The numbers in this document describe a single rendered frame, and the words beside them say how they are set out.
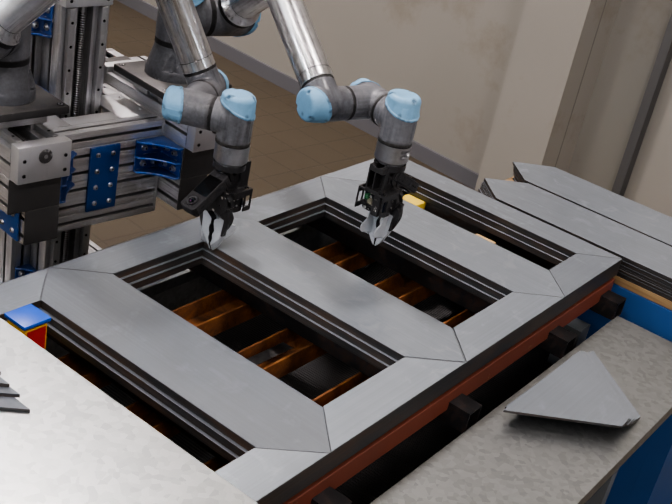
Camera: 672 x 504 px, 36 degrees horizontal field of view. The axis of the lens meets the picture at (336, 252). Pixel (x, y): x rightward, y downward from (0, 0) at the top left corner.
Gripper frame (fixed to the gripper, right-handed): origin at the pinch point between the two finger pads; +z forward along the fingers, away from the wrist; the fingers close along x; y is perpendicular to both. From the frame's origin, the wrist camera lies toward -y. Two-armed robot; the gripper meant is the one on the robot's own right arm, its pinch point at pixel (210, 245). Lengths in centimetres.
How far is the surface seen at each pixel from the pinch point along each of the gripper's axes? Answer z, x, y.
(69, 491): -18, -58, -88
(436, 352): 0, -56, 8
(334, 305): 0.6, -32.2, 4.5
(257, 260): 0.6, -9.9, 4.9
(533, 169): 1, -17, 123
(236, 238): 0.6, -0.2, 8.4
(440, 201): 3, -12, 78
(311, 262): 0.6, -17.3, 14.9
